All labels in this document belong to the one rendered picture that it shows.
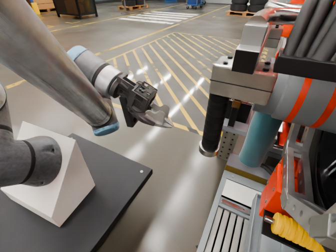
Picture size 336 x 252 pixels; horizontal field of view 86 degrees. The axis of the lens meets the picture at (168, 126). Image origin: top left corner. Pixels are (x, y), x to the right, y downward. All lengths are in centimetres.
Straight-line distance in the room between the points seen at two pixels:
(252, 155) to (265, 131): 12
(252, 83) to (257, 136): 40
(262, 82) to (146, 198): 103
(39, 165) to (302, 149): 87
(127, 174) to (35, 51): 73
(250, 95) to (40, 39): 31
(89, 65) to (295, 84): 51
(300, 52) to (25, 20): 33
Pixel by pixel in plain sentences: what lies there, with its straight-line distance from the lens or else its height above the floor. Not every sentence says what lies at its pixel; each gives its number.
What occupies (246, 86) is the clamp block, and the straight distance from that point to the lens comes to 30.
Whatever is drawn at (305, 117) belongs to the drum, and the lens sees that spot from 47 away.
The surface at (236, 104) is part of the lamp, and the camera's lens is 92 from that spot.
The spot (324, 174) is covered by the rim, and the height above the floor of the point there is 62.
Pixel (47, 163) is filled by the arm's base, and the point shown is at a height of 55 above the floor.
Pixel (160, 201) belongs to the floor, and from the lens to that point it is 119.
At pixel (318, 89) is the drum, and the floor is 89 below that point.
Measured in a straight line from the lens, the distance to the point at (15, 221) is 102.
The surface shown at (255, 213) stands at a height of 15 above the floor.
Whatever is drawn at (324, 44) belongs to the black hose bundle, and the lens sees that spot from 27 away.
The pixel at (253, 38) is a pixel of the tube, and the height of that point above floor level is 99.
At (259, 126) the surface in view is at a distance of 66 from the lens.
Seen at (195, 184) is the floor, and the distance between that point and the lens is 126.
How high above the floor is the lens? 105
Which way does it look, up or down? 39 degrees down
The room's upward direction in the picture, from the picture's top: straight up
